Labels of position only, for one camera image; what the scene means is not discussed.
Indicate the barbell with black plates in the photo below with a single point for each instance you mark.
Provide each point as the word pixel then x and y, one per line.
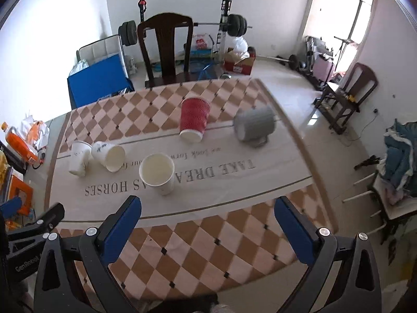
pixel 237 25

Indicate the checkered printed tablecloth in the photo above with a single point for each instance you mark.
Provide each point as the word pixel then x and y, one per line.
pixel 228 182

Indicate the white paper cup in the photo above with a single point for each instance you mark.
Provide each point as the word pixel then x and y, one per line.
pixel 78 159
pixel 104 153
pixel 156 171

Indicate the orange drink bottle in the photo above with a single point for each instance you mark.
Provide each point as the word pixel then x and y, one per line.
pixel 18 141

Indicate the white chair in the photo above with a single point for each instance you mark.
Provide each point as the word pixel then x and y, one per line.
pixel 391 208

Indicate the blue storage box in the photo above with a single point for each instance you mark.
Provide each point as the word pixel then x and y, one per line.
pixel 97 78

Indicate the black squat rack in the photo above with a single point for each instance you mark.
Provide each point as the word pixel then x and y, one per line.
pixel 225 9

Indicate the pile of clothes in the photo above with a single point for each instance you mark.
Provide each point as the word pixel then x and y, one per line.
pixel 399 150

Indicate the red and white plastic bag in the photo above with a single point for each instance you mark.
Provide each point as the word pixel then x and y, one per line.
pixel 201 41

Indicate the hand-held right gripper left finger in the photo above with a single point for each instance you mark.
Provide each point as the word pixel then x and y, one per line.
pixel 122 230

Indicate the grey ribbed mug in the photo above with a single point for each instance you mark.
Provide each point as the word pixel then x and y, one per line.
pixel 254 124

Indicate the orange box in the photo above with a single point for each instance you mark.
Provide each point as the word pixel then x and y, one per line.
pixel 19 189

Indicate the red ribbed paper cup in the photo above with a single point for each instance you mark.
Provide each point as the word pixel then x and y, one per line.
pixel 194 117

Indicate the white and orange plastic bag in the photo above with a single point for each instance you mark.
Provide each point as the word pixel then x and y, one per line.
pixel 35 130

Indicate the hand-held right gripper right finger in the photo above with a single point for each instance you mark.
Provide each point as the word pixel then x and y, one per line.
pixel 295 231

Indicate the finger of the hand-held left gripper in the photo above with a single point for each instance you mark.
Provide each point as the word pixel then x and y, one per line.
pixel 49 216
pixel 11 207

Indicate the pink suitcase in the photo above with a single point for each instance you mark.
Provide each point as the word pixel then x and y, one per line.
pixel 324 68

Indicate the red cardboard box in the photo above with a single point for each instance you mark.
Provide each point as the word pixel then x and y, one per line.
pixel 239 63

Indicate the dark wooden chair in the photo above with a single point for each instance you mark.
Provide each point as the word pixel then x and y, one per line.
pixel 164 45
pixel 361 81

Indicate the small barbell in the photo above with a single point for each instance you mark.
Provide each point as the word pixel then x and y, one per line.
pixel 295 62

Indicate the white cushioned bench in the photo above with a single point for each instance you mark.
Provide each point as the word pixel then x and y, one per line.
pixel 101 47

